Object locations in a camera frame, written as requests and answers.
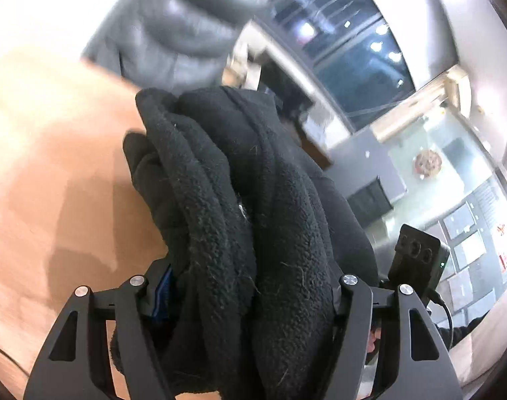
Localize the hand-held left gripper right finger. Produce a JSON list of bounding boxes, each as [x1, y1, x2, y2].
[[330, 273, 464, 400]]

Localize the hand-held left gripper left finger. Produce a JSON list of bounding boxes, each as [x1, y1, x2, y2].
[[24, 258, 183, 400]]

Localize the black fleece jacket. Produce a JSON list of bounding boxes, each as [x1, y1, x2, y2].
[[110, 85, 379, 400]]

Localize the person's right forearm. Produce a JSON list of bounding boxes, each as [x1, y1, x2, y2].
[[437, 317, 491, 348]]

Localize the row of posted paper sheets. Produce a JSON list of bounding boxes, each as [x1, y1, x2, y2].
[[441, 183, 504, 317]]

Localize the black mesh office chair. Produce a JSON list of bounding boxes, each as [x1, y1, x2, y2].
[[347, 177, 393, 226]]

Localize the round pizza sticker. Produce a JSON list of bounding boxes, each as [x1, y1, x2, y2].
[[414, 150, 442, 178]]

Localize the grey board panel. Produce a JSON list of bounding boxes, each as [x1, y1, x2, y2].
[[324, 127, 408, 213]]

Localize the black microwave oven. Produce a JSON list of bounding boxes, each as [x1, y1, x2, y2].
[[259, 50, 314, 111]]

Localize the dark glass window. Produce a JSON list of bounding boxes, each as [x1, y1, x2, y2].
[[253, 0, 416, 130]]

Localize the grey leather armchair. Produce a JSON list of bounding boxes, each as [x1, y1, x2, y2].
[[82, 0, 275, 96]]

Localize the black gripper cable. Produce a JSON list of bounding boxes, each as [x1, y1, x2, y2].
[[428, 289, 454, 348]]

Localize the light wooden door frame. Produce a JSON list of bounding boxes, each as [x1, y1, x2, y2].
[[372, 67, 473, 142]]

